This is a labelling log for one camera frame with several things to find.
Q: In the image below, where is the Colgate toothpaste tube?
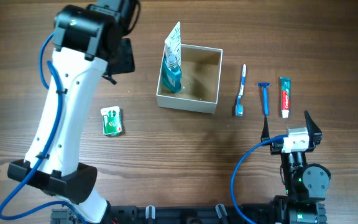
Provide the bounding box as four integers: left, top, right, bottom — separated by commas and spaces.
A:
280, 77, 291, 119

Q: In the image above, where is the white open cardboard box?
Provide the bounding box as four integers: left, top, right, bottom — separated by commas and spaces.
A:
156, 44, 223, 114

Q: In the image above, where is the blue white toothbrush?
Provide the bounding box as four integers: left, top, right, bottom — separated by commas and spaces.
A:
235, 64, 247, 116

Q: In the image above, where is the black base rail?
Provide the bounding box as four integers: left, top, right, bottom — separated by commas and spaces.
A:
50, 203, 326, 224

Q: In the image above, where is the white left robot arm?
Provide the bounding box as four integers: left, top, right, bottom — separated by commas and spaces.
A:
7, 1, 140, 223

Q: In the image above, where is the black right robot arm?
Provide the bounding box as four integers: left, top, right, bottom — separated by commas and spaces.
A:
258, 111, 331, 224

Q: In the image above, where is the blue disposable razor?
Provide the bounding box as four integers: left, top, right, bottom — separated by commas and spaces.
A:
257, 82, 270, 116

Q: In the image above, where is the white floral shampoo tube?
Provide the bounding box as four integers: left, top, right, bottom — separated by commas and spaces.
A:
164, 21, 181, 65

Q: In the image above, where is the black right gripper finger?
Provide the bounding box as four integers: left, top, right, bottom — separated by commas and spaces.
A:
304, 110, 321, 134
260, 115, 270, 142

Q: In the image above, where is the green Dettol soap bar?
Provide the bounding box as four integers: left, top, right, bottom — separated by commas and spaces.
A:
101, 106, 123, 136

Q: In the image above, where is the blue mouthwash bottle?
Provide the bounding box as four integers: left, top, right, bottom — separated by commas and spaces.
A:
162, 54, 181, 93

